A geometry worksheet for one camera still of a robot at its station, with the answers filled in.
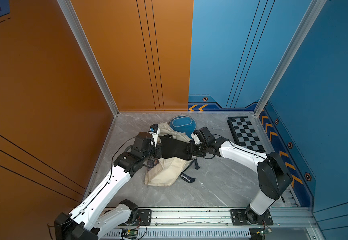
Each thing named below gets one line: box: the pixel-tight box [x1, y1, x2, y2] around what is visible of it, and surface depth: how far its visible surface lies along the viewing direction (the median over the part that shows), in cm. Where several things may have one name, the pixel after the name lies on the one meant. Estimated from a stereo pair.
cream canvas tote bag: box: [144, 122, 197, 187], surface depth 80 cm
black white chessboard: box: [227, 116, 266, 152], surface depth 105 cm
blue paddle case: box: [169, 115, 197, 139], surface depth 110 cm
